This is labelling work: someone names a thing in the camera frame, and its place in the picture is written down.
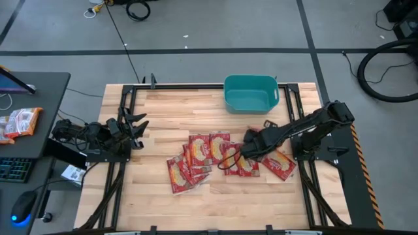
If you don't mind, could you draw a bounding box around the orange-edged popcorn bag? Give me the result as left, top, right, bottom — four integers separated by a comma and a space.
0, 116, 16, 145
4, 107, 44, 140

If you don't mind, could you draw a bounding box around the white cable with plug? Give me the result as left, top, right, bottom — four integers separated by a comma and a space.
83, 0, 106, 19

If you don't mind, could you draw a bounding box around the red popcorn bag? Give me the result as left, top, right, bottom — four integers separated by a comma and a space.
182, 142, 213, 179
260, 149, 297, 181
166, 152, 210, 196
221, 142, 244, 176
208, 131, 231, 166
235, 153, 261, 178
188, 133, 214, 167

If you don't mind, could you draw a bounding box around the open laptop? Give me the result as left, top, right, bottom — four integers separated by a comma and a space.
0, 65, 37, 95

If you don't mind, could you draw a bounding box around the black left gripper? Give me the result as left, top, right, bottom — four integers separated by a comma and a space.
106, 106, 150, 151

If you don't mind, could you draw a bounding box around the black platform with hazard stripe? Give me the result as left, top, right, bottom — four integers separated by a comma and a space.
328, 122, 386, 230

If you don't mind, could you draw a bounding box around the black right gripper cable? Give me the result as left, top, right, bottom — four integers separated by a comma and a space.
217, 150, 243, 171

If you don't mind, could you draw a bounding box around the black aluminium table frame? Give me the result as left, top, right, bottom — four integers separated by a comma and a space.
74, 83, 353, 235

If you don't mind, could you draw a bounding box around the black backlit keyboard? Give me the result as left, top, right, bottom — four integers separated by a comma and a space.
0, 157, 35, 183

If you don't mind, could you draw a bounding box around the white printed box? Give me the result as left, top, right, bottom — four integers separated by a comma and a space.
61, 164, 87, 187

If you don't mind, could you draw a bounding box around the coiled black floor cable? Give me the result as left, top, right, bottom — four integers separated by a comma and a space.
125, 0, 152, 22

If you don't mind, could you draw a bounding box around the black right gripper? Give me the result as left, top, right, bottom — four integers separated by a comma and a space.
240, 128, 285, 161

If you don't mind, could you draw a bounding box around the thin black floor cable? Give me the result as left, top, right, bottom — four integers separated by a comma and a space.
342, 50, 415, 85

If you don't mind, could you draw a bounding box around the thin white desk cable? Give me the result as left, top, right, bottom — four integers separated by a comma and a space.
0, 93, 13, 112

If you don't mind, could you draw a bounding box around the teal plastic basket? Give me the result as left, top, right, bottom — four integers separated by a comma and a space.
223, 74, 280, 115

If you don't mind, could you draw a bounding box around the black mouse with blue light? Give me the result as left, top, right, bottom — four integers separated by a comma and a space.
10, 190, 39, 227

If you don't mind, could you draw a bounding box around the black equipment case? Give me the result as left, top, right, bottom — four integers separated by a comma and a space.
383, 0, 418, 40

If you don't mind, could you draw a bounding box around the black side desk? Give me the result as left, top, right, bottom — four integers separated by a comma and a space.
0, 71, 71, 235

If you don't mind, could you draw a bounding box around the thick black hose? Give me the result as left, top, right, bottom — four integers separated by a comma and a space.
357, 38, 418, 104

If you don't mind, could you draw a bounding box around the long black floor cable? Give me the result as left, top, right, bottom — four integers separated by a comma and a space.
104, 1, 141, 84

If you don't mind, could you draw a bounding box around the black box under desk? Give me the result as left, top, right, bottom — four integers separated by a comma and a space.
44, 138, 88, 170

